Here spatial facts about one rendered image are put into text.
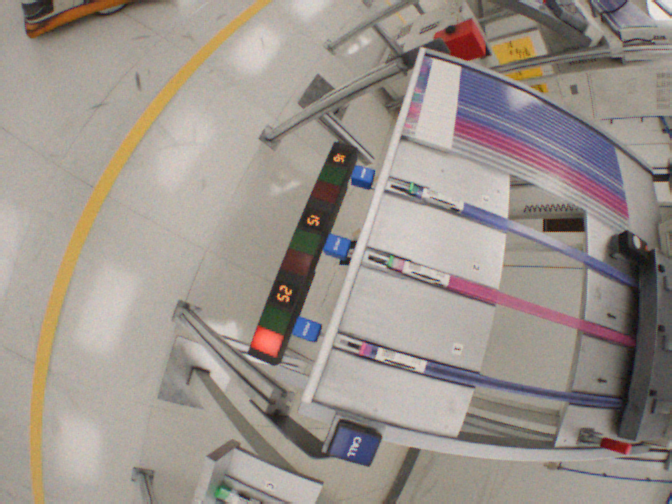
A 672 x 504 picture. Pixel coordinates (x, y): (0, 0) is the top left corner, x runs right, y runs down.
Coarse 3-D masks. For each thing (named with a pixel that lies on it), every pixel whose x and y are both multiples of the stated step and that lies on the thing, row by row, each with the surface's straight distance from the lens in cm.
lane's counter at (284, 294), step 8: (280, 280) 37; (280, 288) 37; (288, 288) 36; (296, 288) 36; (272, 296) 37; (280, 296) 36; (288, 296) 36; (296, 296) 36; (280, 304) 36; (288, 304) 36
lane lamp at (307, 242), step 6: (294, 234) 38; (300, 234) 38; (306, 234) 38; (312, 234) 38; (294, 240) 38; (300, 240) 38; (306, 240) 38; (312, 240) 38; (318, 240) 38; (294, 246) 38; (300, 246) 38; (306, 246) 37; (312, 246) 37; (306, 252) 37; (312, 252) 37
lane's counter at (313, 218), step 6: (306, 210) 40; (312, 210) 39; (318, 210) 39; (306, 216) 39; (312, 216) 39; (318, 216) 39; (324, 216) 39; (306, 222) 39; (312, 222) 39; (318, 222) 39; (324, 222) 38; (312, 228) 38; (318, 228) 38
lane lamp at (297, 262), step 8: (288, 248) 38; (288, 256) 37; (296, 256) 37; (304, 256) 37; (312, 256) 37; (288, 264) 37; (296, 264) 37; (304, 264) 37; (296, 272) 37; (304, 272) 36
